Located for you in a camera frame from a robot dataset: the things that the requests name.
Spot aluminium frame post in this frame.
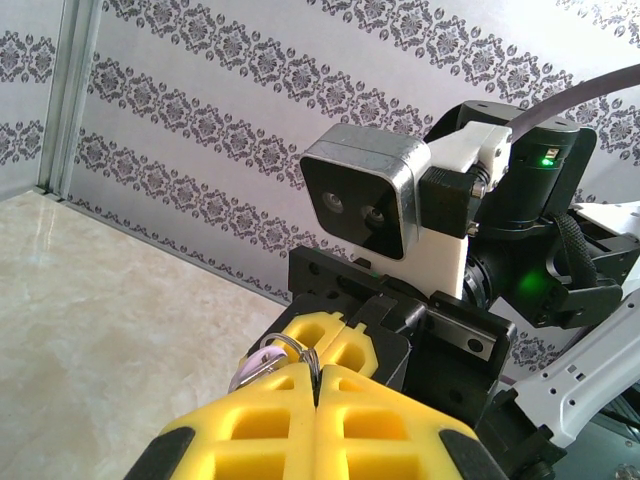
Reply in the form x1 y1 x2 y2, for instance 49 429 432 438
37 0 107 202

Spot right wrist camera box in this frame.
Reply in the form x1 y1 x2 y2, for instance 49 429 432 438
298 123 432 262

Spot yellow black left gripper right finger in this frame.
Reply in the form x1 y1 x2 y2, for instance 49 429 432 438
315 363 512 480

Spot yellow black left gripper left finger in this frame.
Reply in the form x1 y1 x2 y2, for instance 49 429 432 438
128 360 321 480

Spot silver keyring with chain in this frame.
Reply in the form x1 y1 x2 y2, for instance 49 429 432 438
259 333 322 389

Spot purple headed key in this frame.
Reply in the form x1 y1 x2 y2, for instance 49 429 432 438
228 346 290 395

